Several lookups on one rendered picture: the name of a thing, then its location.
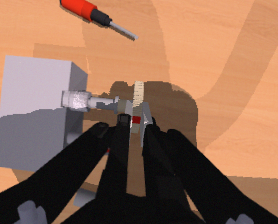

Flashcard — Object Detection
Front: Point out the grey metal bar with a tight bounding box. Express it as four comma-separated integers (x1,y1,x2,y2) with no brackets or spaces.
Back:
73,188,96,207

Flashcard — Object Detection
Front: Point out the red-handled screwdriver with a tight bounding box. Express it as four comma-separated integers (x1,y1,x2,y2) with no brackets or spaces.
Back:
59,0,128,34

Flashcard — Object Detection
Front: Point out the dark olive toothed gear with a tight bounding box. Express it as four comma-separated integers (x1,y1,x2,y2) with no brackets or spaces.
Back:
88,81,144,133

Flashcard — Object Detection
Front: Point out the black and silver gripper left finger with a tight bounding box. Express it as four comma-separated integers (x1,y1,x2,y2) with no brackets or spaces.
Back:
0,100,133,224

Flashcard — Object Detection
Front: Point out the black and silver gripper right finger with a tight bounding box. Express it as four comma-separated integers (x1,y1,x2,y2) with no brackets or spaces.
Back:
140,102,278,224

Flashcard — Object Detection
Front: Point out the grey box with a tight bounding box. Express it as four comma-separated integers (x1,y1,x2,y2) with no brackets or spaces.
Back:
0,55,92,172

